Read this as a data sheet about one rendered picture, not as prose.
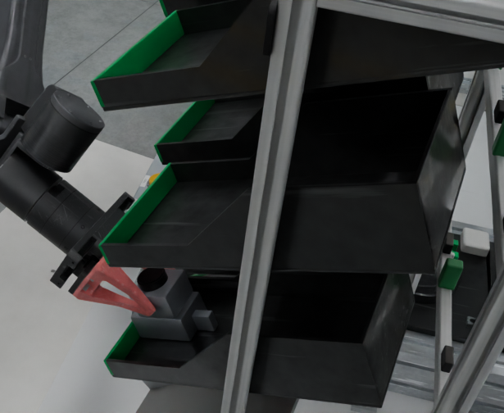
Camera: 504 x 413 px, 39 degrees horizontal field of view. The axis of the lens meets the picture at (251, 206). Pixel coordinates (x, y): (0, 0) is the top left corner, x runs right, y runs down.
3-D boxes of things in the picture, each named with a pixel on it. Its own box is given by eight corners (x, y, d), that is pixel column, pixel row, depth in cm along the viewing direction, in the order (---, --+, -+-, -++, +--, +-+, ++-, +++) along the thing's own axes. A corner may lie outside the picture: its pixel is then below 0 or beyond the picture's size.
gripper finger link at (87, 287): (191, 265, 72) (118, 206, 71) (155, 315, 67) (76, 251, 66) (163, 294, 77) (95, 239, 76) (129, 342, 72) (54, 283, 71)
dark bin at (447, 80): (161, 165, 73) (134, 101, 69) (215, 104, 82) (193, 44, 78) (438, 148, 59) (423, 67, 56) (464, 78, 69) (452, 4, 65)
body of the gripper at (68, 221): (141, 201, 73) (84, 154, 73) (84, 264, 66) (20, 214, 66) (118, 231, 78) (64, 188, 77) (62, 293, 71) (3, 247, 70)
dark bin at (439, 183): (108, 267, 61) (72, 197, 58) (177, 183, 71) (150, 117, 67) (435, 275, 48) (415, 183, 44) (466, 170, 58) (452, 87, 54)
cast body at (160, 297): (139, 338, 75) (114, 288, 72) (159, 309, 78) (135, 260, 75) (207, 343, 71) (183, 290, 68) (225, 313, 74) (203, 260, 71)
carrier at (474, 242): (333, 316, 112) (349, 260, 104) (350, 218, 130) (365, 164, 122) (488, 352, 110) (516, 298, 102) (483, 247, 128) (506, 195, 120)
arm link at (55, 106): (25, 156, 81) (-44, 132, 74) (84, 77, 78) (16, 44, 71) (61, 225, 74) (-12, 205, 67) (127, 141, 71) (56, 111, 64)
